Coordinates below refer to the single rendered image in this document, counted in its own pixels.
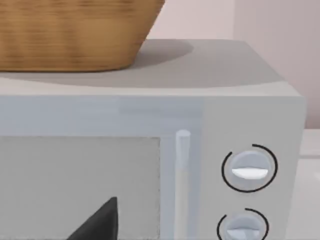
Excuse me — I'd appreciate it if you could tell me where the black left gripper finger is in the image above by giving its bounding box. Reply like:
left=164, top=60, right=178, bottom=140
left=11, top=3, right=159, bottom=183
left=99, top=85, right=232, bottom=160
left=66, top=196, right=118, bottom=240

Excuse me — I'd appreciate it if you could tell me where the pale microwave door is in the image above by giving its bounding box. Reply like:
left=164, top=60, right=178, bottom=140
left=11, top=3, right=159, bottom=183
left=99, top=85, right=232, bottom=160
left=0, top=96, right=204, bottom=240

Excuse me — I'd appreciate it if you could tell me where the pale microwave knob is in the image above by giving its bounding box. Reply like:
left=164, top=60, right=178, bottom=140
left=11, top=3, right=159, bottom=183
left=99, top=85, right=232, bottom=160
left=229, top=151, right=272, bottom=187
left=224, top=213, right=264, bottom=240

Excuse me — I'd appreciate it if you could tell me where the pale microwave oven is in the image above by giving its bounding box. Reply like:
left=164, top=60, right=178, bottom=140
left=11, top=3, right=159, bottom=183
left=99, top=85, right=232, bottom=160
left=0, top=39, right=307, bottom=240

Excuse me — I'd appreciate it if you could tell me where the woven wicker basket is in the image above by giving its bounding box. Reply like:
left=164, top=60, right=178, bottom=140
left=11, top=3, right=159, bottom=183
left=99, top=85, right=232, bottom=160
left=0, top=0, right=166, bottom=73

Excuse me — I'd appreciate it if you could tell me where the pale microwave door handle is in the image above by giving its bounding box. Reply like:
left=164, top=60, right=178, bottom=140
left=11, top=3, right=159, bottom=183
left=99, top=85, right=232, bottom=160
left=175, top=129, right=191, bottom=240

